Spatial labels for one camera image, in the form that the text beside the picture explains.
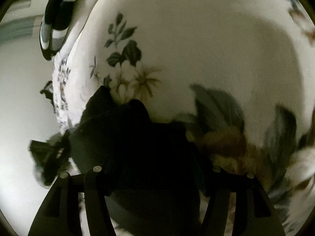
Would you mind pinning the floral bedsheet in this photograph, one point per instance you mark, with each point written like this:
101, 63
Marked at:
196, 41

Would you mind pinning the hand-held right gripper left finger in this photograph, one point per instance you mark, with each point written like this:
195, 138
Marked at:
94, 185

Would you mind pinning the dark striped sweater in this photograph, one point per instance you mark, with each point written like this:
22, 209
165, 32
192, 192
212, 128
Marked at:
128, 140

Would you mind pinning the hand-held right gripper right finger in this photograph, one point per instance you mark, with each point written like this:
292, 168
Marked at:
219, 186

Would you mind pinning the folded striped garment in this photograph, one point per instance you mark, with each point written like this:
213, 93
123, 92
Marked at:
54, 29

